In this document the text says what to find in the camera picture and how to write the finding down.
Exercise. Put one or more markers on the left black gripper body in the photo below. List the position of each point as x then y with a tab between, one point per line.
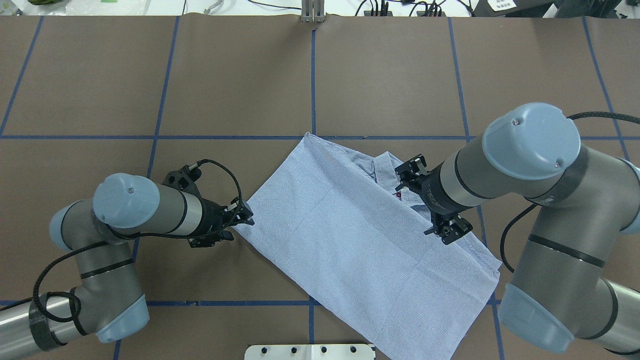
212	218

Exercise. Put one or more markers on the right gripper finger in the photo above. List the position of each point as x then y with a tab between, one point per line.
407	184
412	169

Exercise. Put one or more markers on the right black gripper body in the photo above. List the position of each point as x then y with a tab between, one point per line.
433	194

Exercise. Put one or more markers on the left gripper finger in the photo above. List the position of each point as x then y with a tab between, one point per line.
238	210
240	220

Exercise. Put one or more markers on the light blue striped shirt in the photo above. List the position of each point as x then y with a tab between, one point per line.
329	217

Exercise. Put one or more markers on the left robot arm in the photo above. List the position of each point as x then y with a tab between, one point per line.
97	232

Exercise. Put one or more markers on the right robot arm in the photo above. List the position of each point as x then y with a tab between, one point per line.
587	199

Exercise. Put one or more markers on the green cloth pouch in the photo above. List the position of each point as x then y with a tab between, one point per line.
45	2

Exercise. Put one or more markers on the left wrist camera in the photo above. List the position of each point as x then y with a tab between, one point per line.
184	180

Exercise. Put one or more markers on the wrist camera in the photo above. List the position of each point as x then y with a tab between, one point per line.
184	180
449	228

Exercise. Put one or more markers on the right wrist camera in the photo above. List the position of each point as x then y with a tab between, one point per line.
449	228

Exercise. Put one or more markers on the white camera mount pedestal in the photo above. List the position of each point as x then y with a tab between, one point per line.
339	351

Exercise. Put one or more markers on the aluminium frame post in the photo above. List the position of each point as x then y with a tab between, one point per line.
313	11

